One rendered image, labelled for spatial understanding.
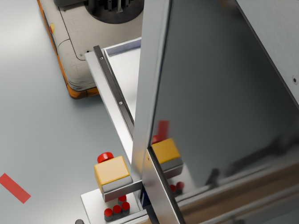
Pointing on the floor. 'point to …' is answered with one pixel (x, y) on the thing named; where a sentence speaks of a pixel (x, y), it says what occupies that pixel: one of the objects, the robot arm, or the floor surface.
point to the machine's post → (148, 82)
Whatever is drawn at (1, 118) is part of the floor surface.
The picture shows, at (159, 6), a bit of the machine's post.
